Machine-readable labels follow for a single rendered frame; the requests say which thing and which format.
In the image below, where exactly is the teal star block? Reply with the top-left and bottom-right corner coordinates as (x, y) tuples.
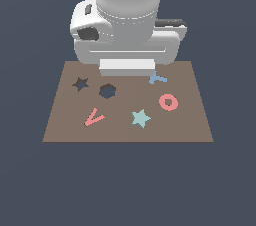
(130, 108), (152, 130)

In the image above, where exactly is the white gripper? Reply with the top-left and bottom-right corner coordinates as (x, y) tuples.
(73, 30), (182, 77)

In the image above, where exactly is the pink V-shaped block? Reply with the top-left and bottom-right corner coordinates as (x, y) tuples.
(83, 107), (106, 128)

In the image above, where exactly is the pink ring block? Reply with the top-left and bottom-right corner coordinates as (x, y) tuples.
(158, 93), (180, 112)

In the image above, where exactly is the blue T-shaped block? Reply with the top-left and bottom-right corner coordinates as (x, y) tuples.
(148, 70), (168, 85)

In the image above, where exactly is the brown board with cutout slots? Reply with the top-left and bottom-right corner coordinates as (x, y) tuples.
(41, 60), (215, 144)

